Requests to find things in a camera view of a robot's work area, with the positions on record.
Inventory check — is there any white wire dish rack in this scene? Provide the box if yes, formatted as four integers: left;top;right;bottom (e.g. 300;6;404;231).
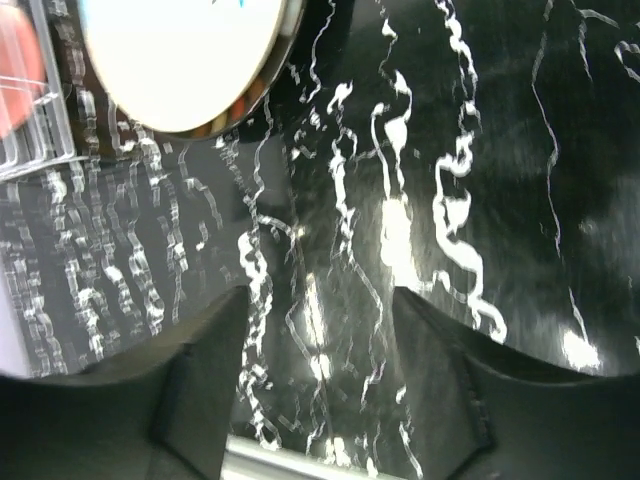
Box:
1;1;76;183

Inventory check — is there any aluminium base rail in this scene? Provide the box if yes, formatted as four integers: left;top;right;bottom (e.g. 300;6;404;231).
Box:
221;435;395;480

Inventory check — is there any blue cream plate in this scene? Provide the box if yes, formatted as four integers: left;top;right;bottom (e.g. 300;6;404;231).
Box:
78;1;302;133

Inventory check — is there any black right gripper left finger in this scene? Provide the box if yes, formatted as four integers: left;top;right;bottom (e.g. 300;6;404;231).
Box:
1;287;249;479

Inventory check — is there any cream pink plate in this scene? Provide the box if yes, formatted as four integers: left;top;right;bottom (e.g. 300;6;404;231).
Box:
1;4;45;140

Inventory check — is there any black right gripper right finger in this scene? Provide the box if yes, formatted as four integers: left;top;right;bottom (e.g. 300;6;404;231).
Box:
392;287;639;479

